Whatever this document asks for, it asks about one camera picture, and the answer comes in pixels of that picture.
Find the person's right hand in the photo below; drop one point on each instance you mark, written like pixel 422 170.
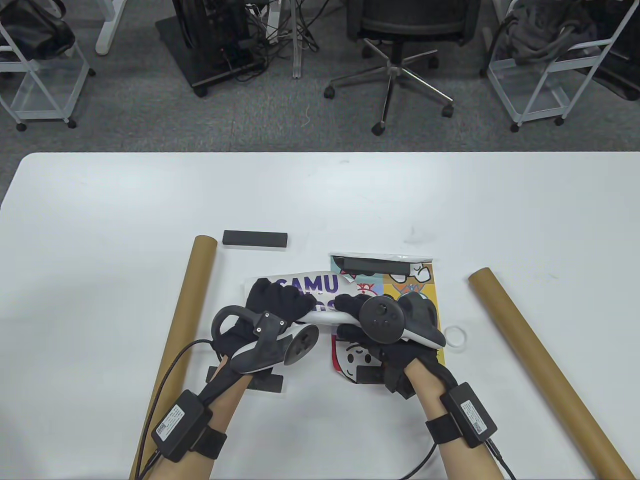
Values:
pixel 350 302

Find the person's left hand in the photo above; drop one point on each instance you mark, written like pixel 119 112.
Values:
pixel 275 302

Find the white poster purple lettering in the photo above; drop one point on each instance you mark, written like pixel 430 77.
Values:
pixel 290 285

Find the grey handheld controller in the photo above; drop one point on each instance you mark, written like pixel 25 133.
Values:
pixel 300 345
pixel 382 317

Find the black rectangular bar weight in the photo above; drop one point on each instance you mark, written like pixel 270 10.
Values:
pixel 270 382
pixel 370 265
pixel 255 239
pixel 367 375

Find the brown cardboard mailing tube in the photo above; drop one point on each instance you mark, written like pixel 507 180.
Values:
pixel 195 300
pixel 550 380

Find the colourful cartoon poster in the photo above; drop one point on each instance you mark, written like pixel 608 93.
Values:
pixel 430 290

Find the white plastic tube cap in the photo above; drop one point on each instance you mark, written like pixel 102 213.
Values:
pixel 456 337

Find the person's left forearm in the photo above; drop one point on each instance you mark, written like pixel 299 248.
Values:
pixel 225 405

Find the black wrist sensor box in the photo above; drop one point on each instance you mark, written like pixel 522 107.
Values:
pixel 180 425
pixel 470 415

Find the black rolling equipment cart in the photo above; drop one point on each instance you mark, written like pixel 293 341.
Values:
pixel 210 35

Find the black office chair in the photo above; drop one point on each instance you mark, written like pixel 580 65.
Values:
pixel 410 20

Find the white desk leg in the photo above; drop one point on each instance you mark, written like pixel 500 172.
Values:
pixel 106 40

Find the grey bag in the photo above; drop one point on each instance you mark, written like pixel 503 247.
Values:
pixel 545 30

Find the black bag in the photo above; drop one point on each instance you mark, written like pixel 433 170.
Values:
pixel 35 30

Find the black equipment base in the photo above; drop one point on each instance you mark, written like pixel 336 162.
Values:
pixel 622 60

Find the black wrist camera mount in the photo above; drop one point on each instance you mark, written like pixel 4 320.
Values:
pixel 397 385

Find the clear acrylic post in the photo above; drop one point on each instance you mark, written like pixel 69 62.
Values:
pixel 297 60

